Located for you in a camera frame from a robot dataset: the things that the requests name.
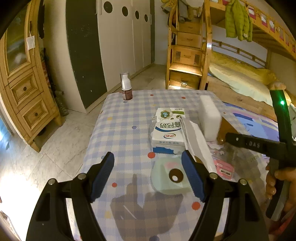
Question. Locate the yellow blanket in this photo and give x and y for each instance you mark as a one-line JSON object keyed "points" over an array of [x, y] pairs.
{"points": [[262, 75]]}

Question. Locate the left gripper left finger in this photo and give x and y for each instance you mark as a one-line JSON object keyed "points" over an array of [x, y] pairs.
{"points": [[50, 218]]}

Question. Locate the wooden glass door cabinet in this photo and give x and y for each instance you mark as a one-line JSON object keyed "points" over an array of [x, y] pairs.
{"points": [[25, 91]]}

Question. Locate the white wardrobe with round holes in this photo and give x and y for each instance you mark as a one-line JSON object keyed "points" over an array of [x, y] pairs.
{"points": [[124, 29]]}

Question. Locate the small brown medicine bottle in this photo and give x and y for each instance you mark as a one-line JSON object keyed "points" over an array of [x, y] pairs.
{"points": [[126, 86]]}

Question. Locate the wooden bunk bed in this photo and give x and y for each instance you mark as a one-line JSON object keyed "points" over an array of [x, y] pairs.
{"points": [[270, 35]]}

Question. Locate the pink plush toy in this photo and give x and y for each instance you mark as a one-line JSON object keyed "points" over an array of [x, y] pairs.
{"points": [[277, 85]]}

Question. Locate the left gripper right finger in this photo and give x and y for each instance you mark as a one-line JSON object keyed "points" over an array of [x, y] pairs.
{"points": [[244, 218]]}

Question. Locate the checkered cloth covered table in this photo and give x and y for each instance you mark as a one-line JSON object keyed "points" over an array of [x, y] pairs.
{"points": [[129, 208]]}

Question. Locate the clear cartoon toy package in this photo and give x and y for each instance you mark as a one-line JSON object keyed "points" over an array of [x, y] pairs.
{"points": [[224, 159]]}

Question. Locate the white foam block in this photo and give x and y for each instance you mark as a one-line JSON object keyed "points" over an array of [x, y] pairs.
{"points": [[210, 118]]}

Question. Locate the clothes pile on stairs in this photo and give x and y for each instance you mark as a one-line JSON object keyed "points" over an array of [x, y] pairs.
{"points": [[187, 12]]}

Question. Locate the grey paper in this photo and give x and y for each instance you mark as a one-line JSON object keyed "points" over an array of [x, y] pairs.
{"points": [[196, 144]]}

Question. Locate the white milk carton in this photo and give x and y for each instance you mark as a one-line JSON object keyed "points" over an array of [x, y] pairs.
{"points": [[166, 134]]}

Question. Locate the rainbow oval rug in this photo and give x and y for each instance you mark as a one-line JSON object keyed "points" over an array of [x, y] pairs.
{"points": [[255, 124]]}

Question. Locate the light green round card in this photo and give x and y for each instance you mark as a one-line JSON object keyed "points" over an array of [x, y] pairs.
{"points": [[168, 176]]}

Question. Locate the person's right hand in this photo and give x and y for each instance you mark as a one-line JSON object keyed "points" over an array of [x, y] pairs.
{"points": [[287, 174]]}

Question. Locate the wooden stair drawers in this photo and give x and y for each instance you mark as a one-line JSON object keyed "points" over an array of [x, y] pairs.
{"points": [[189, 48]]}

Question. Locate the green puffer jacket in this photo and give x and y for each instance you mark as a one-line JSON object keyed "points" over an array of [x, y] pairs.
{"points": [[237, 22]]}

